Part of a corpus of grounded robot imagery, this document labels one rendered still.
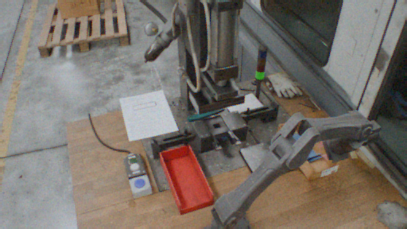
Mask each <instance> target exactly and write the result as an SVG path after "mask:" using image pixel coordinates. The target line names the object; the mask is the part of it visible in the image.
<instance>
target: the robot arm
mask: <svg viewBox="0 0 407 229"><path fill-rule="evenodd" d="M299 123H300V125H299ZM298 125H299V127H298V130H297V133H298V134H299V135H300V138H299V139H298V140H296V139H295V138H294V137H293V134H294V133H295V131H296V129H297V126H298ZM380 130H381V127H380V126H379V125H378V124H377V123H376V122H375V121H368V120H367V118H365V117H364V116H363V115H362V114H360V113H359V111H348V112H347V113H346V114H343V115H341V116H339V117H334V118H305V117H304V116H303V115H302V114H301V113H296V114H294V115H293V116H292V117H291V118H290V119H289V120H288V121H287V123H286V124H285V125H283V127H282V128H281V129H280V130H279V131H278V132H277V134H276V135H275V136H274V137H273V138H272V141H271V146H270V147H269V149H270V151H269V152H268V153H267V154H266V157H265V158H264V161H262V163H261V164H260V165H259V166H258V167H257V168H256V169H255V170H254V171H253V172H252V173H251V174H250V175H249V176H248V177H247V178H246V179H245V180H244V181H243V182H242V183H241V184H240V185H239V186H238V187H237V188H236V189H234V190H233V191H232V192H229V194H228V195H227V194H224V195H223V196H221V197H220V198H218V199H217V201H216V202H215V205H214V206H213V208H212V209H211V214H212V215H213V218H212V219H211V225H209V226H207V227H204V228H200V229H248V228H249V229H252V226H251V225H250V224H249V220H248V219H247V218H246V211H248V210H249V209H250V205H251V204H252V203H253V202H254V201H255V200H256V199H257V198H258V196H259V195H260V194H262V192H263V191H264V190H266V188H268V187H269V186H270V185H271V184H272V183H273V182H274V181H275V180H276V179H277V178H278V177H279V176H280V175H283V174H284V173H287V172H288V171H289V170H290V169H297V168H298V167H300V166H302V165H303V164H304V163H305V162H306V161H307V159H308V156H309V155H310V153H311V152H312V148H313V147H314V146H315V144H316V143H318V142H320V145H319V147H318V148H320V147H323V148H324V150H325V152H326V154H325V155H323V156H321V157H324V158H325V159H326V160H327V161H330V160H332V163H336V162H338V161H342V160H344V159H348V158H349V157H348V153H349V152H354V151H356V150H357V148H360V147H361V146H366V145H368V144H371V143H374V142H376V141H378V140H380V138H381V131H380ZM243 219H244V220H243Z"/></svg>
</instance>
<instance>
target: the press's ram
mask: <svg viewBox="0 0 407 229"><path fill-rule="evenodd" d="M200 69H201V68H200ZM200 75H201V78H203V80H204V82H205V84H206V85H207V87H203V88H201V89H200V91H199V92H197V93H195V92H194V91H193V90H191V91H189V98H190V100H191V102H192V103H193V106H194V108H195V109H196V110H197V114H198V115H201V114H205V113H208V112H211V111H218V110H222V109H224V108H227V107H234V106H238V105H240V104H243V103H245V98H246V96H245V95H244V94H243V93H242V90H240V88H239V87H238V85H237V84H236V83H235V82H234V81H232V82H231V80H230V79H228V80H223V81H219V82H218V83H214V82H213V79H212V78H211V77H210V74H208V72H206V71H205V72H202V71H200Z"/></svg>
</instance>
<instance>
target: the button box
mask: <svg viewBox="0 0 407 229"><path fill-rule="evenodd" d="M88 117H89V122H90V124H91V127H92V130H93V132H94V133H95V136H96V137H97V139H98V140H99V141H100V142H101V143H102V144H104V145H105V146H106V147H108V148H111V149H113V150H115V151H121V152H127V153H129V156H128V157H123V158H122V159H123V161H124V164H125V167H126V174H127V176H128V179H132V178H133V179H134V178H137V177H140V176H145V175H147V174H146V171H145V168H144V165H143V161H142V159H141V155H140V154H139V153H136V154H134V153H131V152H130V151H129V150H128V149H115V148H113V147H111V146H109V145H108V144H105V143H104V142H103V141H102V140H101V139H100V138H99V136H98V135H97V133H96V132H95V128H94V127H93V125H92V120H91V116H90V114H89V113H88ZM132 157H136V159H137V162H136V163H135V164H137V165H139V169H137V170H132V169H131V165H132V164H130V163H129V159H131V158H132Z"/></svg>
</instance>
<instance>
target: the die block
mask: <svg viewBox="0 0 407 229"><path fill-rule="evenodd" d="M192 131H194V133H195V134H196V138H195V139H194V142H195V143H196V145H197V148H198V150H199V151H200V153H205V152H207V151H212V150H215V147H214V146H213V144H212V143H213V142H212V140H211V138H208V139H203V140H200V139H199V137H198V135H197V133H196V132H195V130H194V128H193V125H192ZM233 133H234V135H235V136H238V139H239V141H240V142H245V141H246V134H247V128H245V129H241V130H235V131H233ZM225 136H227V138H228V139H229V140H230V143H231V144H232V145H234V142H233V141H232V139H231V138H230V135H229V134H228V133H227V134H222V135H218V136H215V137H216V138H217V139H218V138H222V137H225Z"/></svg>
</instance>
